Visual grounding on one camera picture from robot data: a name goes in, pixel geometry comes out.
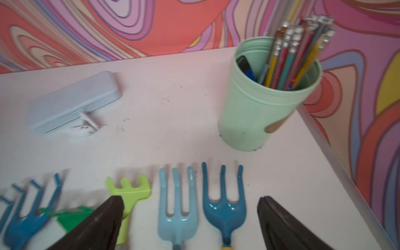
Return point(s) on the green pencil cup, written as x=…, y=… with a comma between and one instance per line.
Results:
x=251, y=112

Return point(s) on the lime rake wooden handle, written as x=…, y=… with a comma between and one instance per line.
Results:
x=130, y=196

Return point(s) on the white clip by case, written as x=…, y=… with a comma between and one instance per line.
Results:
x=86, y=129

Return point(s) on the green rake wooden handle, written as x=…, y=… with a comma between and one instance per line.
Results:
x=69, y=219

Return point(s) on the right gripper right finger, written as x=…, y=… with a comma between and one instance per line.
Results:
x=282, y=231

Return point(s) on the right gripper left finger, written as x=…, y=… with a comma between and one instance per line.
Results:
x=99, y=231

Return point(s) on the white pencil case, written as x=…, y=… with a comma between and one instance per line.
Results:
x=62, y=106

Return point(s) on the coloured pencils bunch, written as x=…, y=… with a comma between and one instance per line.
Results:
x=295, y=48

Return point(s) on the blue rake yellow handle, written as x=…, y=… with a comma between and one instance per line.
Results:
x=21, y=229
x=223, y=215

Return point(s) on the light blue rake pale handle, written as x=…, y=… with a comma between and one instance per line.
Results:
x=178, y=227

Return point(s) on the yellow handled tool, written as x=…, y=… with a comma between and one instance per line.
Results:
x=9, y=206

